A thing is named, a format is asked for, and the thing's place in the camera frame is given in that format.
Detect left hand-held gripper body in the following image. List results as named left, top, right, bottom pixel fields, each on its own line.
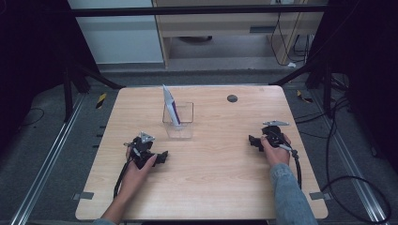
left=122, top=131, right=159, bottom=172

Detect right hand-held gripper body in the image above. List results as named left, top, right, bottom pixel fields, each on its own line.
left=260, top=120, right=293, bottom=152

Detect clear plastic square container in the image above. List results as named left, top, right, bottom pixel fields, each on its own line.
left=161, top=101, right=195, bottom=141

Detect white and purple toothpaste tube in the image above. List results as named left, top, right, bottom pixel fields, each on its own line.
left=161, top=83, right=183, bottom=128

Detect person's right hand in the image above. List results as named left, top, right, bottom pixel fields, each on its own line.
left=260, top=135, right=293, bottom=169

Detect person's left hand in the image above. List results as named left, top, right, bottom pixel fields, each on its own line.
left=119, top=148, right=158, bottom=197

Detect yellow and black striped tape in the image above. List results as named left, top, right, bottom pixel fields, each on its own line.
left=95, top=92, right=108, bottom=110
left=296, top=89, right=314, bottom=104

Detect black metal stand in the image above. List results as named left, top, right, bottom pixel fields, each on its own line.
left=268, top=58, right=335, bottom=119
left=61, top=58, right=127, bottom=124

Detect grey tape strip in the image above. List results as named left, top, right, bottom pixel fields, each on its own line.
left=71, top=190, right=95, bottom=202
left=308, top=190, right=332, bottom=202

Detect white cabinet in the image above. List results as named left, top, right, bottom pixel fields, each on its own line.
left=66, top=0, right=165, bottom=66

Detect dark curtain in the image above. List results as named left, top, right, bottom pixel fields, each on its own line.
left=308, top=0, right=398, bottom=174
left=0, top=0, right=99, bottom=153

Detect left hand-held gripper black cable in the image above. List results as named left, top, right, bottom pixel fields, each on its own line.
left=113, top=157, right=132, bottom=201

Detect hand-held gripper black cable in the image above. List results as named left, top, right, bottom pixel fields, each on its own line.
left=277, top=142, right=303, bottom=190
left=113, top=157, right=132, bottom=201

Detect right hand-held gripper black cable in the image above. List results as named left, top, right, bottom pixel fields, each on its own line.
left=277, top=142, right=303, bottom=190

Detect thick black looped floor cable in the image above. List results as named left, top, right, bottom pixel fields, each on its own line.
left=319, top=93, right=393, bottom=225

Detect aluminium floor rail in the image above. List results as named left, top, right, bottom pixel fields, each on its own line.
left=8, top=93, right=87, bottom=225
left=308, top=89, right=390, bottom=225

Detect black hanging desk cables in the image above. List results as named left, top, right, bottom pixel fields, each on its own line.
left=269, top=11, right=310, bottom=68

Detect thin black floor cable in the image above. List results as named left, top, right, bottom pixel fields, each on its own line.
left=23, top=107, right=46, bottom=127

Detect black horizontal frame bar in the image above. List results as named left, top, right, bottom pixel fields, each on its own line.
left=69, top=4, right=329, bottom=18

